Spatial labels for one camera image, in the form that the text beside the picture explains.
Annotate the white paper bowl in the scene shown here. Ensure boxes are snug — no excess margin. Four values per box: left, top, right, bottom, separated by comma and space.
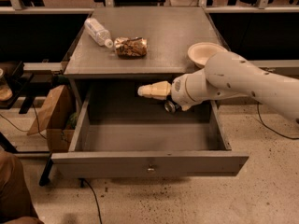
187, 42, 226, 68

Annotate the black thin cable at left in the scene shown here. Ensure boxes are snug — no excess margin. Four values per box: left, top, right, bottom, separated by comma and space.
0, 103, 48, 140

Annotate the black floor cable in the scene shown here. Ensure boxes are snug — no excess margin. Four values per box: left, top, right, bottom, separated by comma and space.
78, 177, 104, 224

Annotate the clear plastic water bottle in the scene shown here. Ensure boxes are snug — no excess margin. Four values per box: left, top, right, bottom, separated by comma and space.
84, 18, 114, 49

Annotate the grey cabinet with counter top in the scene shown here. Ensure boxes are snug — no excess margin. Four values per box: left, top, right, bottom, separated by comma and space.
64, 7, 221, 108

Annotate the brown cardboard box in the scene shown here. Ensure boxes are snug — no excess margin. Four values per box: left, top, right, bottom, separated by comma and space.
27, 85, 76, 152

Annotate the shiny snack chip bag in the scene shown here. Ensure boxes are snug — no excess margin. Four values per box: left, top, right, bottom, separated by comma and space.
114, 37, 148, 58

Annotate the person's brown trouser leg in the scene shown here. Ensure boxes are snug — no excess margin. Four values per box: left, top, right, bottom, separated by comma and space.
0, 151, 44, 224

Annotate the dark pepsi can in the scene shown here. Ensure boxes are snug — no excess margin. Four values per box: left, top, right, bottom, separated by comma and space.
164, 100, 179, 113

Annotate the grey open top drawer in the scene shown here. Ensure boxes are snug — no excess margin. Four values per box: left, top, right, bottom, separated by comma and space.
52, 82, 249, 178

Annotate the black cable at right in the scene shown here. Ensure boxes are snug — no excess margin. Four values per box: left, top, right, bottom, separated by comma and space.
256, 102, 299, 141

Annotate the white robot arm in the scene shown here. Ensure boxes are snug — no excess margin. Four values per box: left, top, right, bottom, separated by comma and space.
137, 51, 299, 122

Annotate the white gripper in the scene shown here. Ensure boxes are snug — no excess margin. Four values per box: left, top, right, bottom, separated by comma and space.
137, 69, 240, 111

